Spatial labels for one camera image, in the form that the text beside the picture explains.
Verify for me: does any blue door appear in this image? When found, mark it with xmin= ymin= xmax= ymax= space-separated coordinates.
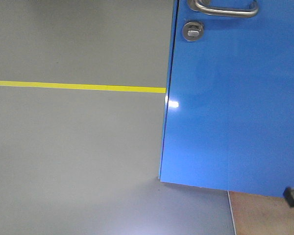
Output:
xmin=160 ymin=0 xmax=294 ymax=197

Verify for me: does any silver door lever handle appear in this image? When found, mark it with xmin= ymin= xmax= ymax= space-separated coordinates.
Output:
xmin=187 ymin=0 xmax=259 ymax=19

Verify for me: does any plywood base platform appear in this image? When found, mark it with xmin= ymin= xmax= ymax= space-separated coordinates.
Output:
xmin=229 ymin=191 xmax=294 ymax=235

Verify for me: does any silver thumb turn lock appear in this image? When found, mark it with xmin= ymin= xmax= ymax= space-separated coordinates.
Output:
xmin=182 ymin=22 xmax=204 ymax=42

